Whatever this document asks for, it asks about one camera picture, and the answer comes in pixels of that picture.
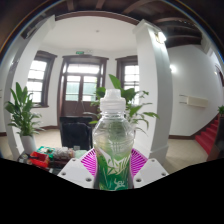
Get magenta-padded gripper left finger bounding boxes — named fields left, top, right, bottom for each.
left=57, top=148, right=100, bottom=190

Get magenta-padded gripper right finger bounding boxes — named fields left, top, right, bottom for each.
left=129, top=148, right=170, bottom=189

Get clear bottle with green label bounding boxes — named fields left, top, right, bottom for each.
left=92, top=88, right=135, bottom=192

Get box of small jars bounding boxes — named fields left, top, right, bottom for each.
left=53, top=146, right=76, bottom=162

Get black office chair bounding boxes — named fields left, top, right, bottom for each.
left=59, top=115, right=94, bottom=151

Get large potted plant white pot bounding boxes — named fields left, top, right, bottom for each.
left=88, top=73, right=160, bottom=134

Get red carpeted stairs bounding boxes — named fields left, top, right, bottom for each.
left=194, top=114, right=223, bottom=155

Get small potted plant white pot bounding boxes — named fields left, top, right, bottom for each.
left=3, top=82, right=44, bottom=155

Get brown double door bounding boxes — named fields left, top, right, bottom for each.
left=57, top=54, right=109, bottom=126

